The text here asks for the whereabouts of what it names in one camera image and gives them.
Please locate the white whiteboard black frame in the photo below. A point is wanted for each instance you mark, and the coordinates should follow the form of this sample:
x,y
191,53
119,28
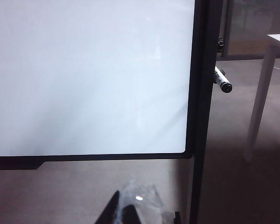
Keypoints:
x,y
84,70

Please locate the black whiteboard stand post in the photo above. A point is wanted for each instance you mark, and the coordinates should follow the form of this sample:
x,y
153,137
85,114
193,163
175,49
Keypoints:
x,y
204,116

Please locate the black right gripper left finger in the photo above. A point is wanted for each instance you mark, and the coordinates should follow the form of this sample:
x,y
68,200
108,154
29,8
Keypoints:
x,y
110,208

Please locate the black stand clamp knob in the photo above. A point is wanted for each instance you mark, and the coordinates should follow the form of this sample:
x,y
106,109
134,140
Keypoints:
x,y
220,44

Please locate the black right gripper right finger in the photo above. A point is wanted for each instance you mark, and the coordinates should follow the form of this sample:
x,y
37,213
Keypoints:
x,y
130,215

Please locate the white marker pen black cap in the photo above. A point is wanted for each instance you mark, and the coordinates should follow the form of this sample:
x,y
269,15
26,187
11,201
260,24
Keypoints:
x,y
222,80

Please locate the white table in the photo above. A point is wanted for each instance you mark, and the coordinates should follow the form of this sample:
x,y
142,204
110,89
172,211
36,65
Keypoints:
x,y
259,98

